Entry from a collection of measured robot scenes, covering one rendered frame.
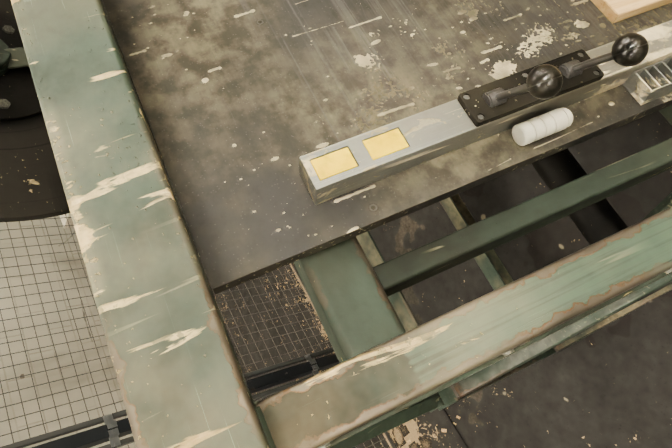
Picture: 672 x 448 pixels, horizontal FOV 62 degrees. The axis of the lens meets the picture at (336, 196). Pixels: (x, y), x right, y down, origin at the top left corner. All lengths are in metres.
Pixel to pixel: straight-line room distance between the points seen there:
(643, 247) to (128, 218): 0.55
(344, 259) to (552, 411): 1.92
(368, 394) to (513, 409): 2.07
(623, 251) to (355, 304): 0.31
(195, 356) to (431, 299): 2.25
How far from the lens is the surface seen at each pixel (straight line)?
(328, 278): 0.69
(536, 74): 0.65
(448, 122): 0.72
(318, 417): 0.56
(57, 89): 0.71
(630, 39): 0.73
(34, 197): 1.21
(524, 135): 0.76
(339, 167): 0.67
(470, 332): 0.60
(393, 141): 0.69
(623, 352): 2.34
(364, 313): 0.68
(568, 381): 2.46
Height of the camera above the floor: 2.12
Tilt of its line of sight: 43 degrees down
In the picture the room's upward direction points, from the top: 93 degrees counter-clockwise
